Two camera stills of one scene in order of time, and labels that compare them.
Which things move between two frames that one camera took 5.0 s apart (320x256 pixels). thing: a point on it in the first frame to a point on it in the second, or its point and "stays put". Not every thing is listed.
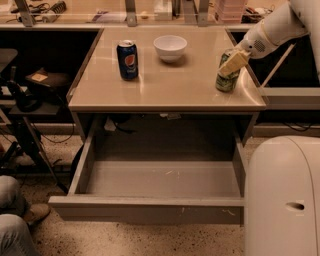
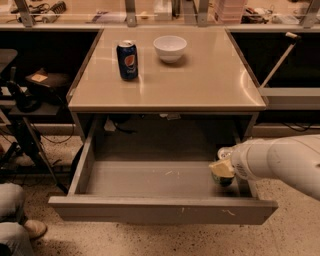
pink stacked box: x=230 y=11 stays put
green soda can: x=227 y=83 to x=223 y=181
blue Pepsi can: x=127 y=60 stays put
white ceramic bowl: x=170 y=47 stays put
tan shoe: x=37 y=212 to x=35 y=228
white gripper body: x=256 y=42 to x=240 y=162
